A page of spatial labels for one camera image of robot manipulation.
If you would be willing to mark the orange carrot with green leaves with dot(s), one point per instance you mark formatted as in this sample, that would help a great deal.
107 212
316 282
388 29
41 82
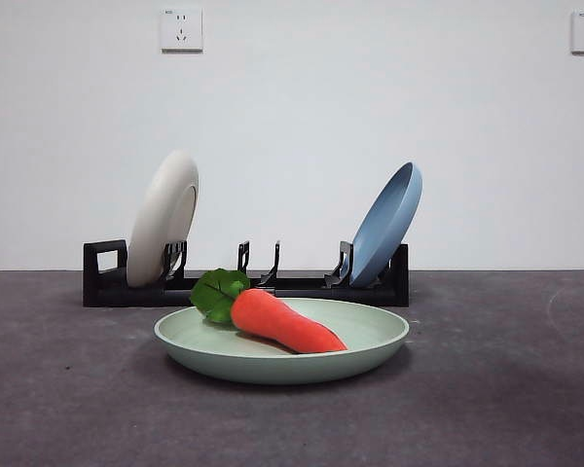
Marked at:
282 321

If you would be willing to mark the green plate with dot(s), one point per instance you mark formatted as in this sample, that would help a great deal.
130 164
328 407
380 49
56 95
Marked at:
272 365

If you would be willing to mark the blue plate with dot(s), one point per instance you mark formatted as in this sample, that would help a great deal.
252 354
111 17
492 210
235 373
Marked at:
380 233

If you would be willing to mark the cream white plate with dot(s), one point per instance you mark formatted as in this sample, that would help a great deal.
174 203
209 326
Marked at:
159 219

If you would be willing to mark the black plate rack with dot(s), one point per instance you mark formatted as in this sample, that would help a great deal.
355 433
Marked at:
107 292

